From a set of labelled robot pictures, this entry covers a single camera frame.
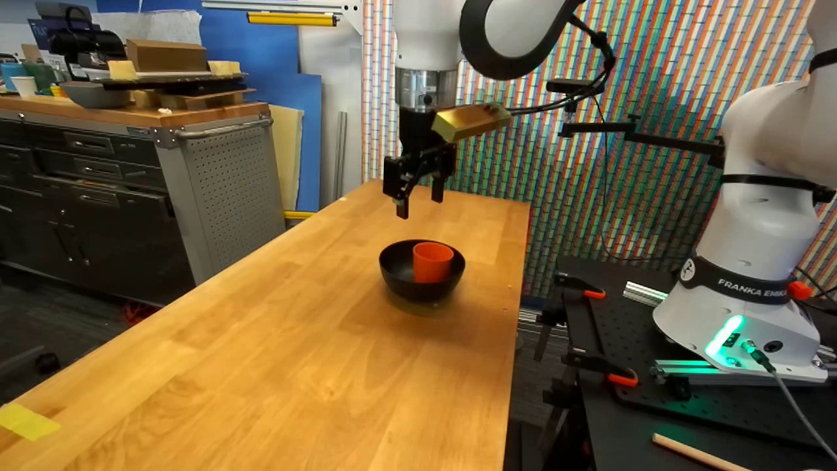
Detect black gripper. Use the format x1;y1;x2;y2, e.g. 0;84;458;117
381;108;461;223

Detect orange plastic cup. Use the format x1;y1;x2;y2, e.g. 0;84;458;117
410;241;458;288

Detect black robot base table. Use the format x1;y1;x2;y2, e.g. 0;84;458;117
521;252;837;471

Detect black bowl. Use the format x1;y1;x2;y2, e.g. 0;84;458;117
376;237;467;307

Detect beige board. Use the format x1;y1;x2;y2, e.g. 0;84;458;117
266;101;305;212

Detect blue board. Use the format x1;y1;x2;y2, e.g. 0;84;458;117
93;0;326;214

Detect grey perforated tool cabinet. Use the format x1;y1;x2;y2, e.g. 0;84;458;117
0;93;288;308

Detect yellow bar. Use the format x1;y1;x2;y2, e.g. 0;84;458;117
245;7;341;29

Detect yellow foam block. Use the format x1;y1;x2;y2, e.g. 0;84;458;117
206;57;245;80
105;57;138;84

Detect black mounting rod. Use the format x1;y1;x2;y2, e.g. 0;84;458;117
558;113;726;169

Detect striped patterned backdrop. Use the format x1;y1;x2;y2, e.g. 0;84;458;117
360;0;837;295

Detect wooden box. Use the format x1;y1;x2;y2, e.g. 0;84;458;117
122;37;212;72

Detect wooden stick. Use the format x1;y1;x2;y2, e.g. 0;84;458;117
652;432;753;471

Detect yellow sticky note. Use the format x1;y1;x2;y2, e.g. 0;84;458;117
0;401;65;444

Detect orange handled black clamp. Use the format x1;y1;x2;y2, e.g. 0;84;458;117
550;270;609;307
559;346;643;392

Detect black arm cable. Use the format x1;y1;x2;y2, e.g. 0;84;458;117
507;11;619;121

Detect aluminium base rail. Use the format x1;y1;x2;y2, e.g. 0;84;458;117
652;355;831;386

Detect white cable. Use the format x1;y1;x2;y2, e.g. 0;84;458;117
766;363;837;461

